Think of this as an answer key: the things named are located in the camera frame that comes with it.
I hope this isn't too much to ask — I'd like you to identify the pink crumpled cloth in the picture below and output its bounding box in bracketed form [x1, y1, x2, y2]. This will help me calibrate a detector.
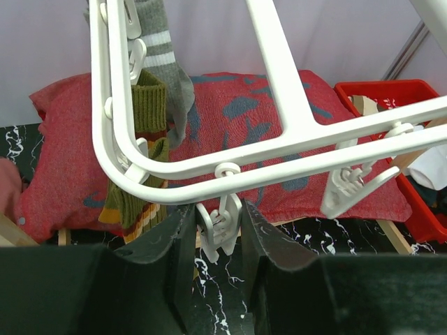
[0, 157, 24, 223]

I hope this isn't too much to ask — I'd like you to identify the grey striped sock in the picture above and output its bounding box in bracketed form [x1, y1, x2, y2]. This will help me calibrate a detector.
[82, 0, 196, 150]

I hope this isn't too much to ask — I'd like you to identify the red plastic bin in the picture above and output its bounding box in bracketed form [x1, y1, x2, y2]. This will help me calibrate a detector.
[334, 79, 446, 244]

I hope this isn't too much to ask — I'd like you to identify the navy dark sock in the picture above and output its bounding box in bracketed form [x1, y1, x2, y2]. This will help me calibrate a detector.
[418, 186, 447, 214]

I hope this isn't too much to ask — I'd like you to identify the white plastic clothespin clip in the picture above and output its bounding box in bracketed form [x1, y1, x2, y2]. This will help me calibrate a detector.
[195, 163, 243, 263]
[320, 121, 415, 220]

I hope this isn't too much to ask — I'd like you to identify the red patterned pillow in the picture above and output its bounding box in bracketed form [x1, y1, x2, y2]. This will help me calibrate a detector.
[15, 70, 411, 243]

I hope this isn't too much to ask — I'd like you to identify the olive green ribbed sock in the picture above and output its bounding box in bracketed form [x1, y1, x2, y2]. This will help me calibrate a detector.
[98, 70, 169, 244]

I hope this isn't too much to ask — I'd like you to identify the white plastic clip hanger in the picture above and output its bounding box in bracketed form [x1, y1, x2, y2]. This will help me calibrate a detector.
[88, 0, 447, 207]

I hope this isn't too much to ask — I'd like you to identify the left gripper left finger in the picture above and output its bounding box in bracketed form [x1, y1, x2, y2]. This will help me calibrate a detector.
[1, 204, 196, 334]

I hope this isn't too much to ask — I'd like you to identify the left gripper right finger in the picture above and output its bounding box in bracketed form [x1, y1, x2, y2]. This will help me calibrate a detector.
[241, 201, 446, 334]

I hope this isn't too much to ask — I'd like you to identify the wooden clothes rack frame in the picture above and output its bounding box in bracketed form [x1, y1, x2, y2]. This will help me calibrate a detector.
[1, 125, 436, 255]

